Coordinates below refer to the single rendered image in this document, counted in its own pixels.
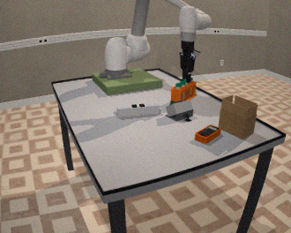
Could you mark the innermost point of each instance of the black table edge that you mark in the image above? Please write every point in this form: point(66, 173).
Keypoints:
point(125, 188)

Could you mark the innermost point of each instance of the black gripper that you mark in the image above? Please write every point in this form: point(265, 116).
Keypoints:
point(187, 64)

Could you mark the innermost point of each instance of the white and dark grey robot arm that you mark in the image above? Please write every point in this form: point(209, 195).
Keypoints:
point(119, 52)

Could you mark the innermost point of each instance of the orange digital multimeter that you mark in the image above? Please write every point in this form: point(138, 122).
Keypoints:
point(207, 134)

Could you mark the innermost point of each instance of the brown cardboard box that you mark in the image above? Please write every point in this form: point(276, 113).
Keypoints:
point(234, 119)

